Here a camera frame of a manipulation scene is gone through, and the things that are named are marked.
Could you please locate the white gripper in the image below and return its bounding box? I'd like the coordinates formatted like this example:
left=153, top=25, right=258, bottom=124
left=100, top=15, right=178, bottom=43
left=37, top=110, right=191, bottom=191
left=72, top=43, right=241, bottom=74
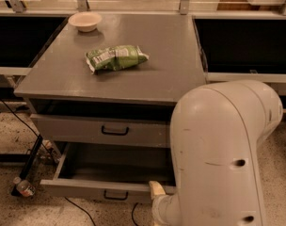
left=149, top=181, right=181, bottom=226

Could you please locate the grey drawer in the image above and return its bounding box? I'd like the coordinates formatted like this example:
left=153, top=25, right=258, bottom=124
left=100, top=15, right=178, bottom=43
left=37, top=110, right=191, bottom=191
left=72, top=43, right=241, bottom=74
left=40, top=143, right=175, bottom=203
left=31, top=114, right=169, bottom=148

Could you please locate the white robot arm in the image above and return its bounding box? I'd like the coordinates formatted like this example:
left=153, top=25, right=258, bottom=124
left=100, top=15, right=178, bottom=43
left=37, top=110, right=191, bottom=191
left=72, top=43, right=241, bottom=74
left=150, top=80, right=283, bottom=226

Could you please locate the grey top drawer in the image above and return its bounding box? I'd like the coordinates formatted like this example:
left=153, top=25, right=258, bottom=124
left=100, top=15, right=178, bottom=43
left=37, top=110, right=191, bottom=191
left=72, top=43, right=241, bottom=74
left=31, top=114, right=169, bottom=148

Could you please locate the grey drawer cabinet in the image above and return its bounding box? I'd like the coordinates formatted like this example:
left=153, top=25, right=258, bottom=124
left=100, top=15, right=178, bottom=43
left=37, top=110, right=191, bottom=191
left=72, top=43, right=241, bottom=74
left=13, top=12, right=210, bottom=155

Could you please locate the black metal leg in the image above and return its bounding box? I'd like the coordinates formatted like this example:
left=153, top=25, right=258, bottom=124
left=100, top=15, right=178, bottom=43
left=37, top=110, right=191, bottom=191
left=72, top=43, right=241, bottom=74
left=11, top=136, right=42, bottom=196

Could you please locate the plastic bottle on floor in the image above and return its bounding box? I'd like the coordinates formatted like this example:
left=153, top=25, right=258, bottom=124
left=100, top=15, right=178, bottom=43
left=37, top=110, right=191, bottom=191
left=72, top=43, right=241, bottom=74
left=13, top=177, right=36, bottom=197

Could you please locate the green chip bag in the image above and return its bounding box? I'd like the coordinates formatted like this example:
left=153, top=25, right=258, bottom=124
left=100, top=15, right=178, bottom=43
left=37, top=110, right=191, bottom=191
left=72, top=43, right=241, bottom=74
left=85, top=45, right=149, bottom=73

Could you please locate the beige bowl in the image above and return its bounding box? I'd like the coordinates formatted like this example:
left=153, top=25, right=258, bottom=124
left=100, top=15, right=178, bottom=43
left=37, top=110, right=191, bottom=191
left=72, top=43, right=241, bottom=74
left=68, top=11, right=102, bottom=32

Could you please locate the black floor cable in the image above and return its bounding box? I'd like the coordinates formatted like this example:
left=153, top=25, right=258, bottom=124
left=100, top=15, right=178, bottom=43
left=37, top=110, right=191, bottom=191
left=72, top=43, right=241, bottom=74
left=0, top=97, right=141, bottom=226

